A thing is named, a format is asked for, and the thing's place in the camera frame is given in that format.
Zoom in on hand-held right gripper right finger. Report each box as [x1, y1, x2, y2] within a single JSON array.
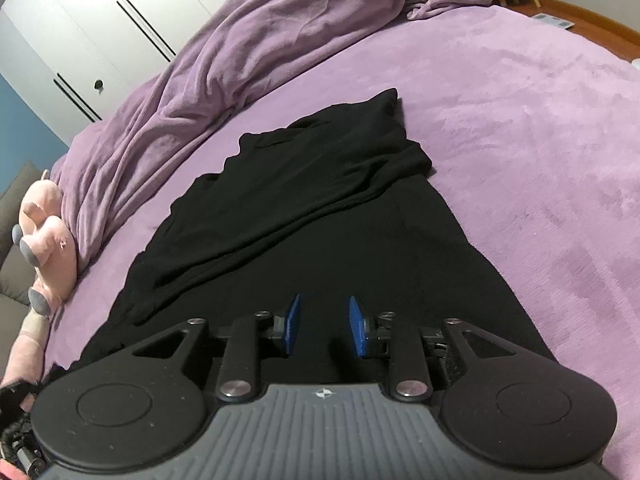
[[348, 296, 507, 403]]

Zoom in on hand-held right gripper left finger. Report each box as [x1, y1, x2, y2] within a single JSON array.
[[131, 294, 302, 405]]

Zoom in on black garment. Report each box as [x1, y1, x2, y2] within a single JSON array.
[[67, 88, 558, 386]]

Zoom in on pink plush toy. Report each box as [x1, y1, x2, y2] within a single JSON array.
[[0, 169, 81, 392]]

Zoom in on purple bed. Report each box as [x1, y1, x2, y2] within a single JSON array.
[[44, 2, 640, 413]]

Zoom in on crumpled purple blanket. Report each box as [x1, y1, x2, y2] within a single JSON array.
[[50, 0, 508, 271]]

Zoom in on white wardrobe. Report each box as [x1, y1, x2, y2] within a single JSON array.
[[0, 0, 301, 137]]

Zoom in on white bathroom scale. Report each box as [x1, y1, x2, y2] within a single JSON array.
[[529, 12, 577, 32]]

